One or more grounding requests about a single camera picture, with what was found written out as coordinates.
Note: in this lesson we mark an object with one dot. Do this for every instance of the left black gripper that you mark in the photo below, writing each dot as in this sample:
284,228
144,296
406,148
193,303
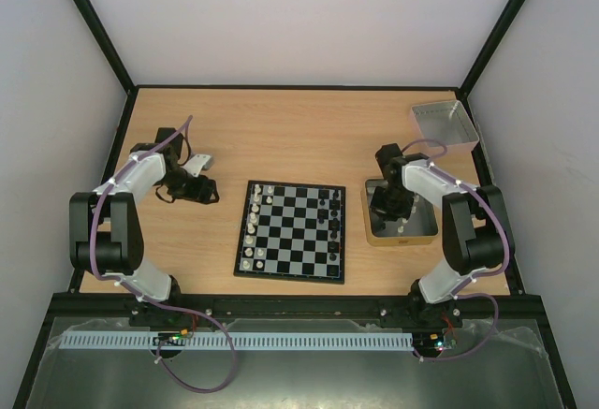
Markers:
201,193

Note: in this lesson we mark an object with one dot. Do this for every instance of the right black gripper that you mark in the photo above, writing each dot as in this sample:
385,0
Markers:
390,206

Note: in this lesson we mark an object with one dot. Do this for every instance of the black chess board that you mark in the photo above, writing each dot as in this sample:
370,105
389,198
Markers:
293,231

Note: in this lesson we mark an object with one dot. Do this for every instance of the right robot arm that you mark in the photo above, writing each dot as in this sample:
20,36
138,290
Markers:
475,231

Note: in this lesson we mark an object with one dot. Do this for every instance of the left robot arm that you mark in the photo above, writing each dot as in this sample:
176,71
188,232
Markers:
105,236

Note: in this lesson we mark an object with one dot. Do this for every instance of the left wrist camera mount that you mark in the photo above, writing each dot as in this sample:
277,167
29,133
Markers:
197,164

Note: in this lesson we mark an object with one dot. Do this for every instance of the black aluminium frame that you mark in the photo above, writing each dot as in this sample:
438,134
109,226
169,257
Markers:
516,304

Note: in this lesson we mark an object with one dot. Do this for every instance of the grey slotted cable duct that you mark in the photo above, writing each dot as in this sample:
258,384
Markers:
241,341

